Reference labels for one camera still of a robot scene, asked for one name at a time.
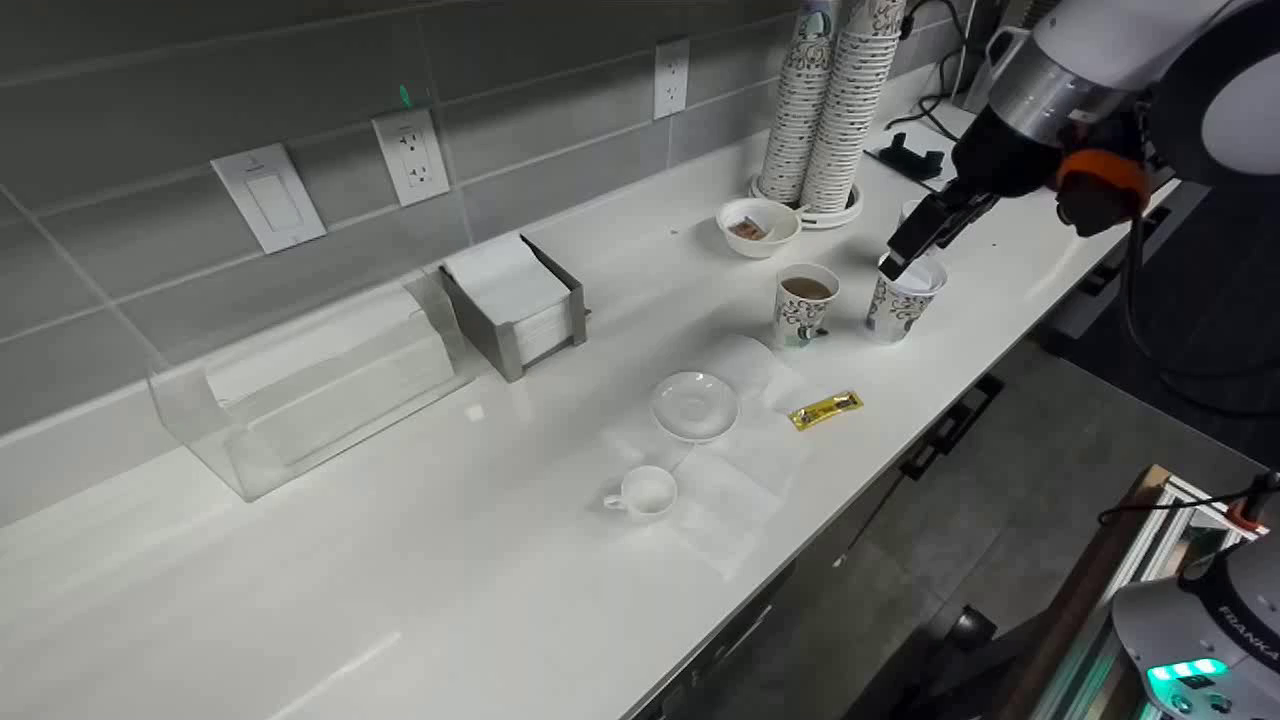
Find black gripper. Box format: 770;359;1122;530
878;106;1073;278

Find white bowl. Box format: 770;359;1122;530
714;196;803;261

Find black charger device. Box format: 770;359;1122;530
873;130;951;188

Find empty patterned paper cup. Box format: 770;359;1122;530
860;251;951;342

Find white round cup tray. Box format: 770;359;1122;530
746;172;870;235

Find tall paper cup stack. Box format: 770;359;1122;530
796;0;913;220
757;0;839;207

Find yellow sachet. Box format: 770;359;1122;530
784;388;870;435

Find white round lid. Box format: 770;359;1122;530
647;369;740;443

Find clear plastic sheet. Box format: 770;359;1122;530
595;333;814;585

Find dark under-counter cabinet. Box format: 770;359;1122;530
628;303;1058;720

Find white napkin stack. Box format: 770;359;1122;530
439;231;589;373

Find grey round machine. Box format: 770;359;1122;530
1109;530;1280;720

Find metal napkin holder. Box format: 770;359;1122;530
435;231;593;388

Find clear acrylic box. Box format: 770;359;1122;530
146;270;486;509

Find orange cable strap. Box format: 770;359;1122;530
1053;143;1151;205

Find black cabinet handle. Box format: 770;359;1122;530
897;373;1009;479

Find narrow white wall outlet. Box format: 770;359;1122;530
647;36;695;120

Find wood and aluminium frame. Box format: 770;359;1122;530
1009;461;1270;720

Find white double wall outlet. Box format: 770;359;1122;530
368;106;455;207

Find white blank wall plate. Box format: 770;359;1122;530
207;140;330;255

